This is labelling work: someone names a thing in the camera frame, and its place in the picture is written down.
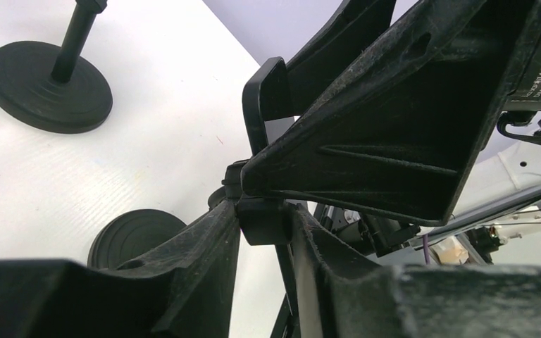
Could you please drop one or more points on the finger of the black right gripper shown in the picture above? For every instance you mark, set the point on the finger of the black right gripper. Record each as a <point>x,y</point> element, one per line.
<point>397,133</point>
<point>351,29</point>

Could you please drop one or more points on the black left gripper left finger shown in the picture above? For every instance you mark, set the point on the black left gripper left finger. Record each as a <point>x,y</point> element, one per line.
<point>182,288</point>

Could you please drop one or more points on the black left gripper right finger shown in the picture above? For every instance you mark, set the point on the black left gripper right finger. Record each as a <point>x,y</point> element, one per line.
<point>341,293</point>

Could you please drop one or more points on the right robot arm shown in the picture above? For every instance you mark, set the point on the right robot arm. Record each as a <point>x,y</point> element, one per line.
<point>268,111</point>

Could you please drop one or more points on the black tall phone stand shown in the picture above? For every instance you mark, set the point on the black tall phone stand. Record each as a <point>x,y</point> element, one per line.
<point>52,87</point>

